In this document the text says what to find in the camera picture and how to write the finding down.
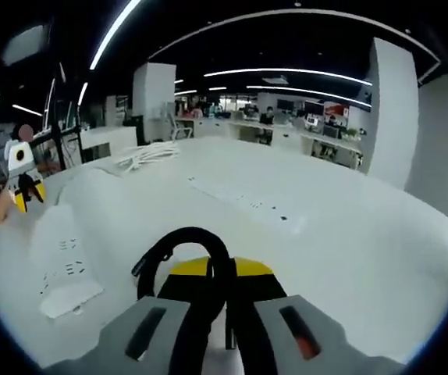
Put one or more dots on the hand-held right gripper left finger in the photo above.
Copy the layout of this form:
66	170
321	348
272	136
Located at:
130	336

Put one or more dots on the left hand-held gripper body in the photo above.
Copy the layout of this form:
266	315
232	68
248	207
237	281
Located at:
20	158

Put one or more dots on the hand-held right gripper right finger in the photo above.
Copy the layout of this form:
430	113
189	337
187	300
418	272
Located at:
286	332

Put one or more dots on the white desk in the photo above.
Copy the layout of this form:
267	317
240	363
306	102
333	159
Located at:
325	254

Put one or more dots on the black monitor stand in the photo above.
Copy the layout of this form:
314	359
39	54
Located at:
57	129

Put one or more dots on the white office chair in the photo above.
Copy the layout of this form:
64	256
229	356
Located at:
179	125

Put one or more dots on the row of office desks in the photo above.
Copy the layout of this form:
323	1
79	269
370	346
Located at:
294	133

